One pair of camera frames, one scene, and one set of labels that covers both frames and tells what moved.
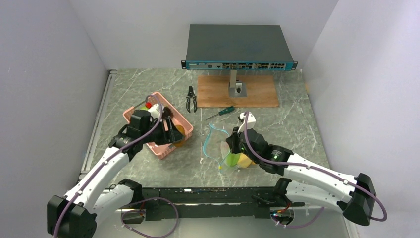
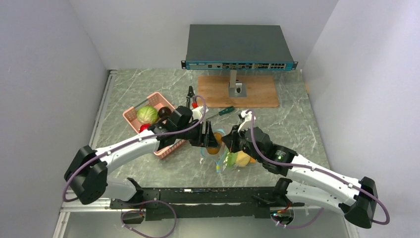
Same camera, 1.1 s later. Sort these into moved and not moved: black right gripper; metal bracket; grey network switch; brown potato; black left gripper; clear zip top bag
Moved: black left gripper; brown potato
Not moved: grey network switch; metal bracket; clear zip top bag; black right gripper
